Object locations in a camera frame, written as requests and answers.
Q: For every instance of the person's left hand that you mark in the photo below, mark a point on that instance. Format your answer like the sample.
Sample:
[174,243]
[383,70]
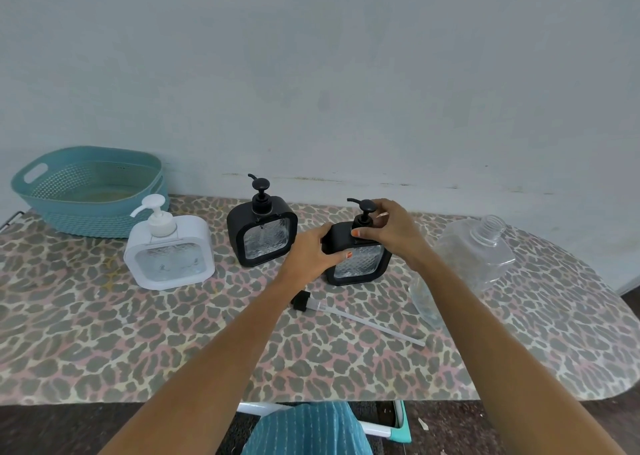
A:
[305,260]

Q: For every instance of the person's right hand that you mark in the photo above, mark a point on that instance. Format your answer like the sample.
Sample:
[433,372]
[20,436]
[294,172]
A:
[400,235]

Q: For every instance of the person's right thumb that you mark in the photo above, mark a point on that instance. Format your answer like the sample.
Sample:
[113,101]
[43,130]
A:
[367,234]

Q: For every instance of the person's left thumb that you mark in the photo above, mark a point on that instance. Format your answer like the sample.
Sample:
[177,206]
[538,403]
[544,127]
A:
[337,260]

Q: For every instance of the black soap dispenser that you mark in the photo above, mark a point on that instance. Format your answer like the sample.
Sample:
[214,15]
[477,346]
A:
[235,230]
[357,267]

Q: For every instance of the person's left forearm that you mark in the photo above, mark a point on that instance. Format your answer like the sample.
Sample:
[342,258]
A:
[210,369]

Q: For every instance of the person's right forearm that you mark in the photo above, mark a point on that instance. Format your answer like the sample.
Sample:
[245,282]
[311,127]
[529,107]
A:
[500,359]

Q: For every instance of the black pump with clear tube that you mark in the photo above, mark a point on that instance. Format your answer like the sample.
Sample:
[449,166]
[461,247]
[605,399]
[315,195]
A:
[350,317]

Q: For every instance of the clear plastic bottle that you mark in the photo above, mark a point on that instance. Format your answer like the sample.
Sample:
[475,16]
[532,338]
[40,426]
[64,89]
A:
[465,255]

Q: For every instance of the white soap dispenser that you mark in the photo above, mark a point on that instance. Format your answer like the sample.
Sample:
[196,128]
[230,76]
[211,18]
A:
[170,270]

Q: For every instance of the teal striped garment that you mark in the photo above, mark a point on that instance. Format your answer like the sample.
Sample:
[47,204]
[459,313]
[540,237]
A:
[305,432]

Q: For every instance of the leopard print table cover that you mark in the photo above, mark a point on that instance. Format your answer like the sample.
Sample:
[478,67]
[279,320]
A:
[100,339]

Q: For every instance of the teal plastic basket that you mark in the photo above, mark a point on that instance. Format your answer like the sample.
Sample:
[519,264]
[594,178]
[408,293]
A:
[60,210]

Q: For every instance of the white and teal frame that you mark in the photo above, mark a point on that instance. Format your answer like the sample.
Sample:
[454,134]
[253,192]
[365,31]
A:
[395,427]

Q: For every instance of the metal table frame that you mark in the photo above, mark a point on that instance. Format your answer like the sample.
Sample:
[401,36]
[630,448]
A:
[11,221]

